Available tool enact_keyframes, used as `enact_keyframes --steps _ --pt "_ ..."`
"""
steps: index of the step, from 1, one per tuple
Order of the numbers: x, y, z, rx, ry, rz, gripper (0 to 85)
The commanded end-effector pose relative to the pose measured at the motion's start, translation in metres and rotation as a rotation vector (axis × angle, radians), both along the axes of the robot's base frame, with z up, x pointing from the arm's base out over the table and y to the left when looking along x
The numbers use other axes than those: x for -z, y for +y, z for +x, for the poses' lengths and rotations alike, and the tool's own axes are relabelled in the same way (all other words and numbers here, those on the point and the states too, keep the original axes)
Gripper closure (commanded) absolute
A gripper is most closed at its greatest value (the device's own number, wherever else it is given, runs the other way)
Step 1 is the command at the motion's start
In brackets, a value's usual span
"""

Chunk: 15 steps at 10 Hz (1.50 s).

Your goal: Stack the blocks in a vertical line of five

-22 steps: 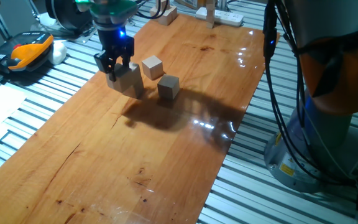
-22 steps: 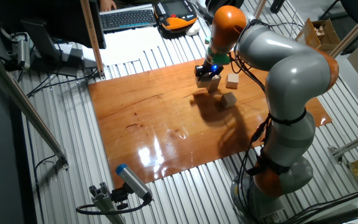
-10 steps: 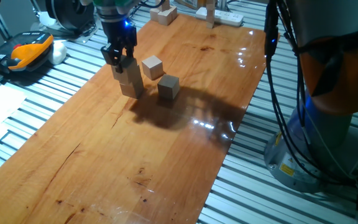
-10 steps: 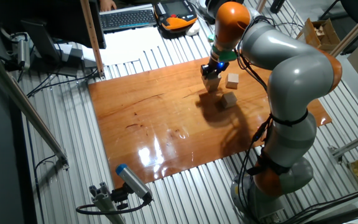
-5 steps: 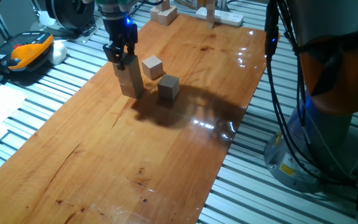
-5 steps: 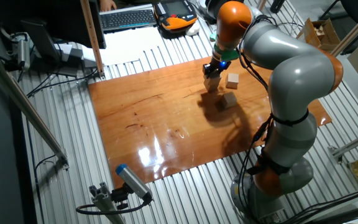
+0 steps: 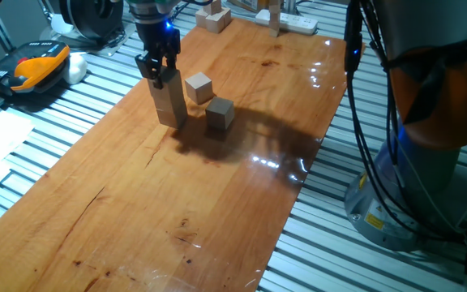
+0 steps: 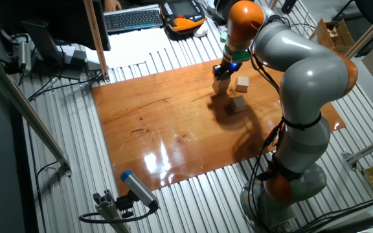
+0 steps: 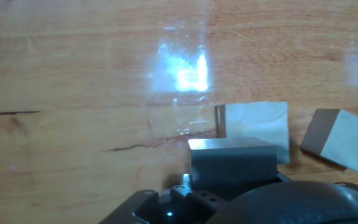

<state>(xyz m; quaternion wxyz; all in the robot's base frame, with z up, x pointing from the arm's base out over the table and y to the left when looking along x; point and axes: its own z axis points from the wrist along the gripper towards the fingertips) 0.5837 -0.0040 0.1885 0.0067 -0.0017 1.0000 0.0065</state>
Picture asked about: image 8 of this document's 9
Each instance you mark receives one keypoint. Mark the mint green small object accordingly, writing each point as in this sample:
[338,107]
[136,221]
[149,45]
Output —
[223,37]

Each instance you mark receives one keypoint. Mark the white rounded object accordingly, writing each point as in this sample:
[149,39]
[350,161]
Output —
[201,30]

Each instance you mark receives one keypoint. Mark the tan frame post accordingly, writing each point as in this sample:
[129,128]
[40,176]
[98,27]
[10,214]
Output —
[96,39]
[273,4]

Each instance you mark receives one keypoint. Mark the silver camera on clamp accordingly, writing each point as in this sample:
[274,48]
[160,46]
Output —
[24,55]

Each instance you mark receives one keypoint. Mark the white paper sheets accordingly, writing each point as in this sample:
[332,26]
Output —
[131,45]

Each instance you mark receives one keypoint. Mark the grey aluminium frame strut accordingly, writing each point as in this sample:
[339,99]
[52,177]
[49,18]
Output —
[368,32]
[28,110]
[368,149]

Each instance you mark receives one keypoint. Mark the aluminium profile camera post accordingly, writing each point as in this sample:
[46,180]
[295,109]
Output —
[108,210]

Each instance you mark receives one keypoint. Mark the varnished wooden board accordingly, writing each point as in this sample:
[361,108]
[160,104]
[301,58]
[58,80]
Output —
[173,136]

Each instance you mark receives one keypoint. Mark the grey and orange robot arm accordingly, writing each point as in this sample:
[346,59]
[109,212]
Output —
[303,74]

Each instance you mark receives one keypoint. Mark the orange and black teach pendant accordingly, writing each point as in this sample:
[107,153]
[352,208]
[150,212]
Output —
[183,16]

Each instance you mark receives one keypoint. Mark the green camera mount flange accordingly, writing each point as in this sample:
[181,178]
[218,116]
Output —
[238,55]

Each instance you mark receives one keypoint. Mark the black monitor with stand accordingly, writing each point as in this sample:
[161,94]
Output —
[44,16]

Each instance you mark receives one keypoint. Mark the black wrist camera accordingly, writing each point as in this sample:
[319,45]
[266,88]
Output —
[234,67]

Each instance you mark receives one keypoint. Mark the silver camera with blue cap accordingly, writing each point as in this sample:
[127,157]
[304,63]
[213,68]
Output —
[138,189]

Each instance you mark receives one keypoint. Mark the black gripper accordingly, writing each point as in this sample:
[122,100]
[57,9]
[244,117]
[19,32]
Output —
[225,68]

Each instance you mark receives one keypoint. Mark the black round device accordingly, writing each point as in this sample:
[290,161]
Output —
[219,6]

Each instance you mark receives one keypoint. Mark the person hand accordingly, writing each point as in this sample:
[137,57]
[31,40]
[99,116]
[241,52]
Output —
[112,4]

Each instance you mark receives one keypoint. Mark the cardboard box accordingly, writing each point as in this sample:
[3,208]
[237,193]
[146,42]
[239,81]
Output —
[332,35]

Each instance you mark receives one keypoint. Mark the black keyboard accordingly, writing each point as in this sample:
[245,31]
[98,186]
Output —
[133,20]

